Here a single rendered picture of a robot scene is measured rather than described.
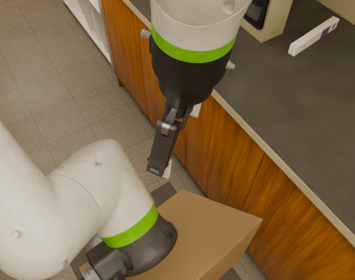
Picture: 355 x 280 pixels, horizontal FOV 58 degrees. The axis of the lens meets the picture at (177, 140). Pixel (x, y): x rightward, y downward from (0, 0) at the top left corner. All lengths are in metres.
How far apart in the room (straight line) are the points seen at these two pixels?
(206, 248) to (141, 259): 0.12
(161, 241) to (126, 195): 0.12
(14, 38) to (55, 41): 0.36
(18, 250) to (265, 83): 0.93
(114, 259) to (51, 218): 0.20
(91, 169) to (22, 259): 0.17
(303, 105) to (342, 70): 0.25
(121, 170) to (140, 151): 1.50
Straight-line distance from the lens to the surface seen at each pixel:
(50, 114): 2.44
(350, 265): 1.12
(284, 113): 1.10
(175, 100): 0.41
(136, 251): 0.65
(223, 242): 0.61
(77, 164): 0.57
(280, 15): 1.34
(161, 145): 0.44
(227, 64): 0.38
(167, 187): 0.90
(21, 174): 0.50
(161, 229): 0.68
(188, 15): 0.29
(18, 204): 0.49
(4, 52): 3.09
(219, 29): 0.31
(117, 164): 0.59
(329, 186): 0.99
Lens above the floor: 1.74
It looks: 55 degrees down
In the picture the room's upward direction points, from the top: straight up
